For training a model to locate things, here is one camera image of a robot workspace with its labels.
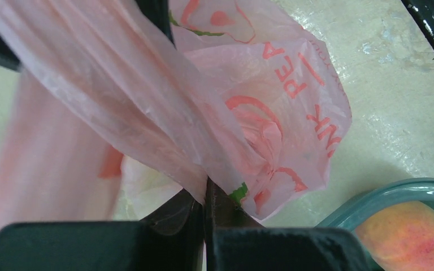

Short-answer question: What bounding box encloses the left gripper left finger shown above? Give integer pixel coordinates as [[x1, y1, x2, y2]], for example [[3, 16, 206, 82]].
[[0, 191, 203, 270]]

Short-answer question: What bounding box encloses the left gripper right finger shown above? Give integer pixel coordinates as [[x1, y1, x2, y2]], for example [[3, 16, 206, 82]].
[[204, 179, 369, 270]]

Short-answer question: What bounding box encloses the pink plastic bag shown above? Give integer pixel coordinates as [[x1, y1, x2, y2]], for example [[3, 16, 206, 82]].
[[0, 1, 351, 230]]

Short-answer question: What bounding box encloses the pink fake peach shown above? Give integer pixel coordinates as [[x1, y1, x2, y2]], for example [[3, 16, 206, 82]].
[[355, 201, 434, 270]]

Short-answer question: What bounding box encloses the teal plastic fruit tray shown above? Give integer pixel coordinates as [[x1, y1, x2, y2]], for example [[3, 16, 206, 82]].
[[315, 178, 434, 271]]

